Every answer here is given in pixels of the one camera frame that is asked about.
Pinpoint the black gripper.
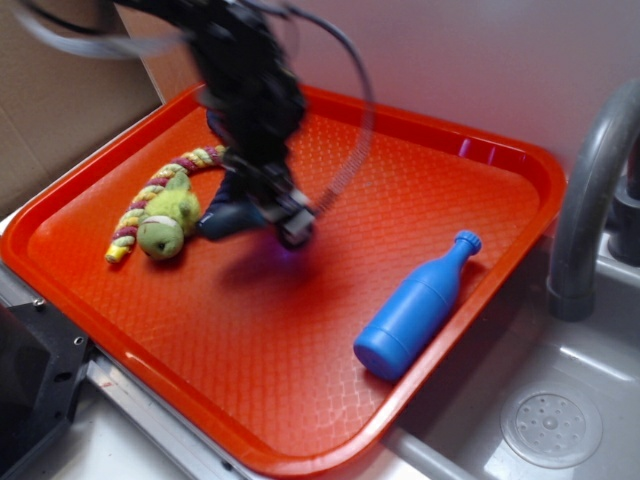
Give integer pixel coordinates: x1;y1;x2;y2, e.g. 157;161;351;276
222;149;315;249

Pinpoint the dark green plastic pickle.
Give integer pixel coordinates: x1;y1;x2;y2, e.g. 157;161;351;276
196;202;264;241

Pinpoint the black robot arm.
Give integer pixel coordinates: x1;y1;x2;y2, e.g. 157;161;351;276
124;1;314;249

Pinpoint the red plastic tray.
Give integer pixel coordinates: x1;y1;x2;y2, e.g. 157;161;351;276
1;90;566;478

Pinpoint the blue plastic bottle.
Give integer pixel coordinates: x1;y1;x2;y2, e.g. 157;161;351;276
353;231;482;381

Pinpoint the light wooden board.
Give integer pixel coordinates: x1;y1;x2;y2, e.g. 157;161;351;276
116;5;201;103

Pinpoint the brown cardboard panel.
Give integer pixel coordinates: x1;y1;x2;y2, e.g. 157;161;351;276
1;1;160;216

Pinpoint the grey plastic sink basin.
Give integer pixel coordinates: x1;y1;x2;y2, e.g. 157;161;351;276
384;245;639;479

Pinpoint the grey toy faucet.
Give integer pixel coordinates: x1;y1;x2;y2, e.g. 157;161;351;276
547;79;639;322

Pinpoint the navy blue fabric rope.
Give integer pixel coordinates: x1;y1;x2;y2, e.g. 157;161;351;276
205;108;241;217

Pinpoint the green plush rope toy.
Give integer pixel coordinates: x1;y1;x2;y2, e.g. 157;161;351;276
104;146;225;264

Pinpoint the aluminium frame rail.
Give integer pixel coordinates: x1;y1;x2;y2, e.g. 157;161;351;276
0;214;251;480

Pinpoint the black metal bracket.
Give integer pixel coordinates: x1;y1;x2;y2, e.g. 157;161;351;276
1;298;92;479

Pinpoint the grey black robot cable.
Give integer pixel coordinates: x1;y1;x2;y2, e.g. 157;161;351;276
14;0;376;214

